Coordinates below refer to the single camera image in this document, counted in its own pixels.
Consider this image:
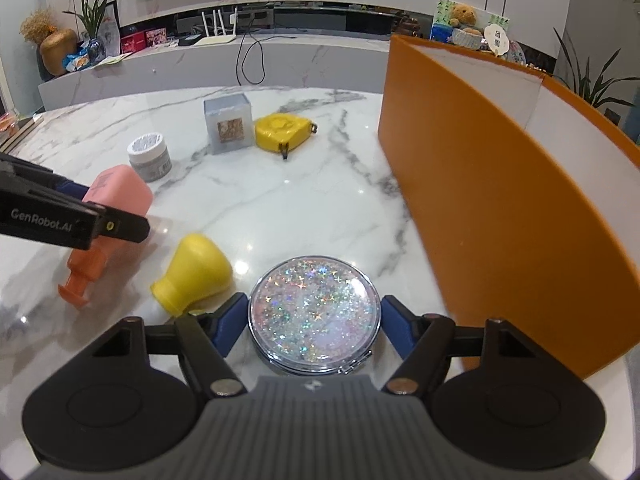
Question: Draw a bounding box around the green landscape painting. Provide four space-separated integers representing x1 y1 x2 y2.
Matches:
431 0 511 47

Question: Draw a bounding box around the large orange cardboard box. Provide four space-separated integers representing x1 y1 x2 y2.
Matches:
377 34 640 380

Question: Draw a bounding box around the white round paper fan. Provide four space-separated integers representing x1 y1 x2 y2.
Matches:
482 22 511 57

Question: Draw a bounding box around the yellow bulb-shaped bottle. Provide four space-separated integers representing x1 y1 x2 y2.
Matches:
150 232 233 318

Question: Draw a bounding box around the white marble tv console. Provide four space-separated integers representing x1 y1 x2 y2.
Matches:
37 35 392 111

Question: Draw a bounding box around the brown teddy bear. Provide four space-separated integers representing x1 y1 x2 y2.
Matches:
447 4 478 29

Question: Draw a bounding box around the long-leaf potted plant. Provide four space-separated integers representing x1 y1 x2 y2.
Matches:
550 27 640 111

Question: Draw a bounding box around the white router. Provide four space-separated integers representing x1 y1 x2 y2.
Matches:
200 7 242 46

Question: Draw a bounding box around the grey cube box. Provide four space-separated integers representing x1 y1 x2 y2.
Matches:
202 92 253 156

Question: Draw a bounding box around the gold vase with dried flowers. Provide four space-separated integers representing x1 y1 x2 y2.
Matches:
20 7 78 81

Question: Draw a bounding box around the black cable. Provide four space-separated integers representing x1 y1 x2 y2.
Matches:
236 30 267 86

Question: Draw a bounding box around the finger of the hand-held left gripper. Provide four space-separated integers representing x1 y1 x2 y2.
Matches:
50 175 94 204
82 202 152 243

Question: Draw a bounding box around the pink bottle with orange pump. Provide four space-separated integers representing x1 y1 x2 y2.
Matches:
57 165 153 308

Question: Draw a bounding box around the round glitter compact mirror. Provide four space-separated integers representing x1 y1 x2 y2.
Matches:
247 256 382 376

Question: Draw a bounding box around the blue snack packet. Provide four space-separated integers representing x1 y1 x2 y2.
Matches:
62 52 92 73

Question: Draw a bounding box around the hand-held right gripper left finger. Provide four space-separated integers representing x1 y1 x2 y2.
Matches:
70 292 249 400

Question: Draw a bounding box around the tall grass-leaf plant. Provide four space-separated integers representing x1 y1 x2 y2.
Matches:
62 0 121 41

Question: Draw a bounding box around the grey jar glitter lid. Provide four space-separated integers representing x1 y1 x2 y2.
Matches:
126 132 173 182

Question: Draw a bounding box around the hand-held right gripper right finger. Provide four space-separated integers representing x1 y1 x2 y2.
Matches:
381 295 561 396

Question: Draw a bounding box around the yellow tape measure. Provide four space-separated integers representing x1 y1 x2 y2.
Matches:
254 112 319 162

